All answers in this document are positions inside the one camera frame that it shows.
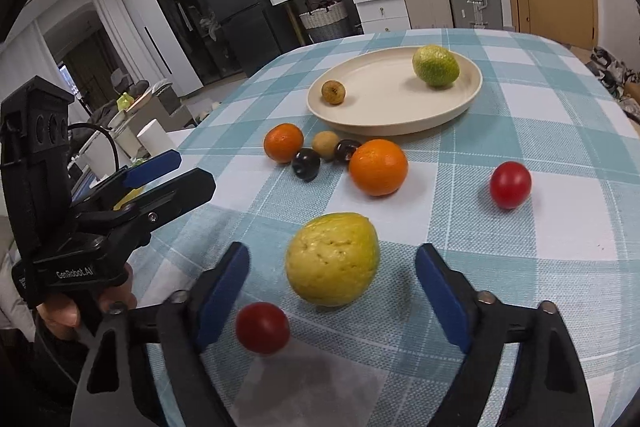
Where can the yellow-green lemon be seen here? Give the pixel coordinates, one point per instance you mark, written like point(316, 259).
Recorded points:
point(332, 259)

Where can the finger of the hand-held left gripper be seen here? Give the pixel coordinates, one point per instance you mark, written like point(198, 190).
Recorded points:
point(175, 197)
point(152, 167)

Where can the dark grey refrigerator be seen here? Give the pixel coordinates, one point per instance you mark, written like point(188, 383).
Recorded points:
point(240, 2)

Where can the brown longan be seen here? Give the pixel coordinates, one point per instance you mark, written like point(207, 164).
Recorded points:
point(325, 144)
point(333, 92)

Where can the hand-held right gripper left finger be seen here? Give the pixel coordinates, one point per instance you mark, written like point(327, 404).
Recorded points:
point(220, 294)

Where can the dark purple plum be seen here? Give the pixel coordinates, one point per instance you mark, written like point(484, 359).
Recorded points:
point(345, 152)
point(306, 164)

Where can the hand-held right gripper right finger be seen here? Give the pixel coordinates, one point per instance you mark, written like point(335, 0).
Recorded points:
point(442, 297)

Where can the green lemon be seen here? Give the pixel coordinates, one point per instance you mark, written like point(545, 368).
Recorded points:
point(435, 66)

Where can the orange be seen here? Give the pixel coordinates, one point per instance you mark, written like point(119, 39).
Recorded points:
point(283, 143)
point(378, 167)

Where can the white tall cabinet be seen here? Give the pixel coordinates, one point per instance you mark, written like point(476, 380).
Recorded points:
point(150, 37)

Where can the red tomato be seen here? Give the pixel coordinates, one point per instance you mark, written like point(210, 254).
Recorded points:
point(262, 327)
point(510, 184)

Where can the person's left hand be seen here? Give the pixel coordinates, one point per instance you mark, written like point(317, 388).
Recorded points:
point(57, 319)

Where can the woven wicker basket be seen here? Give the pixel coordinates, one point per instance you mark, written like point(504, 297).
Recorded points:
point(325, 24)

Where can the cream round plate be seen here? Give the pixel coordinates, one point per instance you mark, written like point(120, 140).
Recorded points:
point(390, 102)

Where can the person's left forearm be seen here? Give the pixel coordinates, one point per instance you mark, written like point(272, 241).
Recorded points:
point(30, 367)

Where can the white cylinder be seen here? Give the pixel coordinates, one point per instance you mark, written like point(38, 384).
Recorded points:
point(155, 137)

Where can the teal checkered tablecloth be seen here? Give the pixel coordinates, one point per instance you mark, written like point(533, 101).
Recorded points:
point(550, 147)

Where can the patterned cloth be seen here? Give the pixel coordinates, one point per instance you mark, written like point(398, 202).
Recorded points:
point(612, 67)

